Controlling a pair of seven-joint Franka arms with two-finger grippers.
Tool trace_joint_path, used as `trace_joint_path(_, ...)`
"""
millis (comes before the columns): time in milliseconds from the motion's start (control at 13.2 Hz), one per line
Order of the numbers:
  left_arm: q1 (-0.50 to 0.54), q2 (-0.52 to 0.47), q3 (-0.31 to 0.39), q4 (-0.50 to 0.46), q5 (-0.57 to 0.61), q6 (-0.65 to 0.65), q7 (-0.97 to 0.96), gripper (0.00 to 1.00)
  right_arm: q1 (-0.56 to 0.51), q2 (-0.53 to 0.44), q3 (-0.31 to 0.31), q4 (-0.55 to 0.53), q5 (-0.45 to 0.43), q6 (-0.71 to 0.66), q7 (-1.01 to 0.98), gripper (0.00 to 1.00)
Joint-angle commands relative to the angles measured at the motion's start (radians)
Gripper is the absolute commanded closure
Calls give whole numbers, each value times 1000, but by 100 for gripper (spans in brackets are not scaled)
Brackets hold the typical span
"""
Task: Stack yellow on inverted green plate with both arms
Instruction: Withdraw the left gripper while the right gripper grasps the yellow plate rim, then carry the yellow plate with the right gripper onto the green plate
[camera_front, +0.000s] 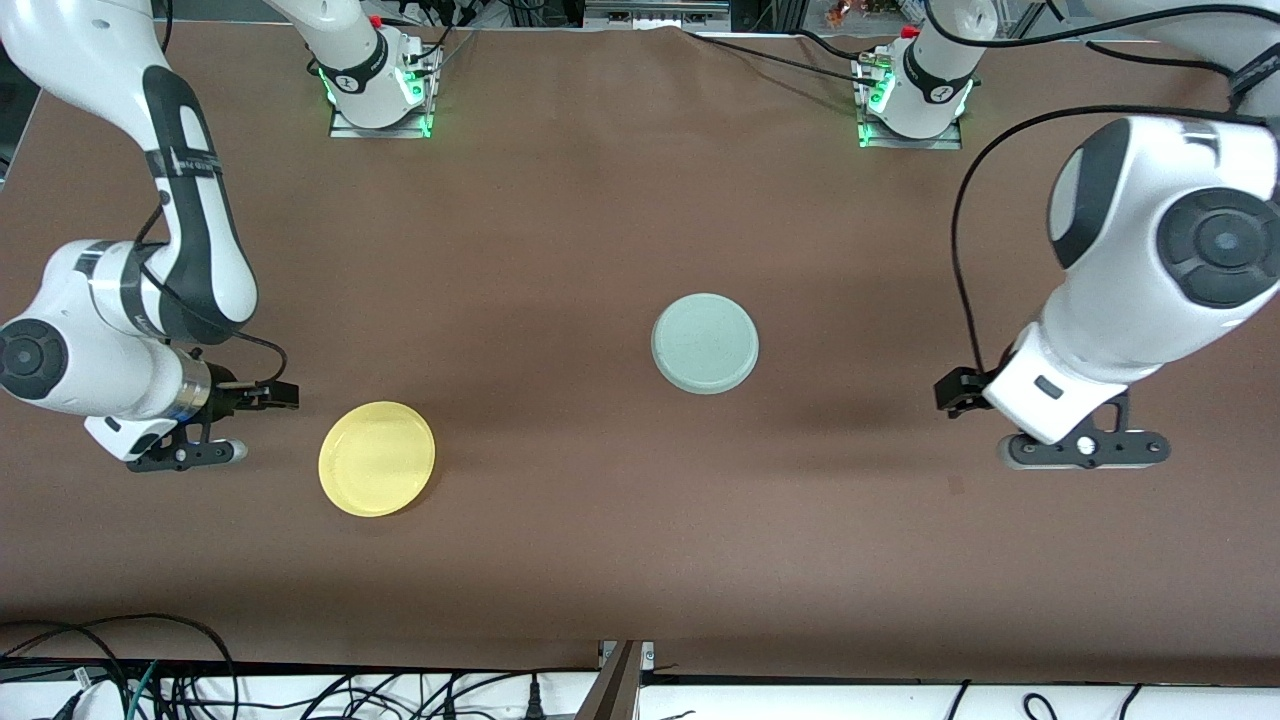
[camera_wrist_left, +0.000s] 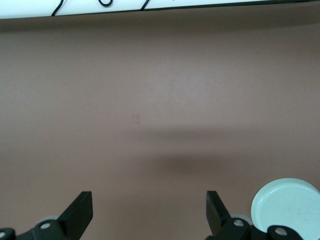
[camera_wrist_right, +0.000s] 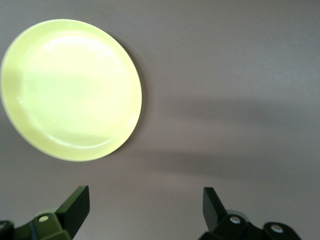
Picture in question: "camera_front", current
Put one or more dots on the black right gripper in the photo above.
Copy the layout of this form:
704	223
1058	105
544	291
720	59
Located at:
226	397

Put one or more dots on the yellow round plate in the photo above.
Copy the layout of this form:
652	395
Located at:
377	460

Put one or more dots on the pale green round plate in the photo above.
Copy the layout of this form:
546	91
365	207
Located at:
705	345

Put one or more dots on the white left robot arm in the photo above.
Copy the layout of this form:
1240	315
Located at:
1130	280

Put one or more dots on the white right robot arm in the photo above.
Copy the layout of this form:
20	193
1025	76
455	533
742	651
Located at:
100	350

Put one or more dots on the brown table cover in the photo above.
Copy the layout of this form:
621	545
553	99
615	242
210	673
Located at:
640	520

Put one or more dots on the white adapter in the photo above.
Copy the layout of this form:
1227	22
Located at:
95	700

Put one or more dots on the small orange object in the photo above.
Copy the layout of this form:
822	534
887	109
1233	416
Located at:
838	10

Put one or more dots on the black power plug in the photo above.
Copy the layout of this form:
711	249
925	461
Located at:
535	705

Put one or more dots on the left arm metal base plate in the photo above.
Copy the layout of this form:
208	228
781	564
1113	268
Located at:
950	142

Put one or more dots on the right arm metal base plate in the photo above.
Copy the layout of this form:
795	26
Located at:
415	122

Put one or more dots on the grey metal frame post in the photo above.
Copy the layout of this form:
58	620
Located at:
612	690

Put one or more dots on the aluminium frame with sockets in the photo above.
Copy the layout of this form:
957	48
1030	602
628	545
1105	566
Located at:
655	12

